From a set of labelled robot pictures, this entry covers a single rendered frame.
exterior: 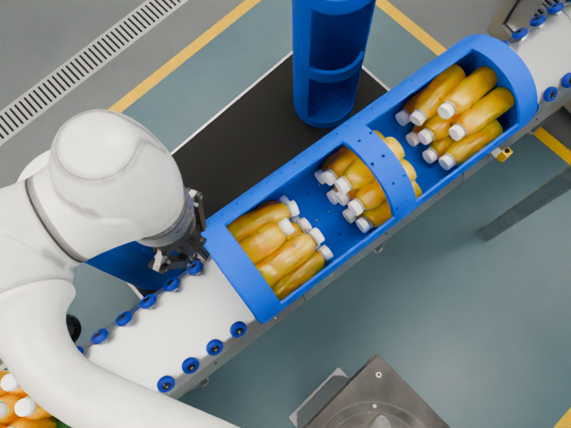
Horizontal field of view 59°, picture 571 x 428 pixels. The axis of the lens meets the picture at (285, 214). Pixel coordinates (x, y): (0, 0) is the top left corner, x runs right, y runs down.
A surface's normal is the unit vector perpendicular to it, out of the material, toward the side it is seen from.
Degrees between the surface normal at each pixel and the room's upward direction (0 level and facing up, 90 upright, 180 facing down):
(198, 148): 0
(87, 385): 27
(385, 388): 5
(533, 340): 0
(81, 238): 60
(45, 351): 32
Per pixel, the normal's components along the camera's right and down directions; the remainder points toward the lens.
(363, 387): -0.11, -0.29
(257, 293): 0.36, 0.27
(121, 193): 0.47, 0.67
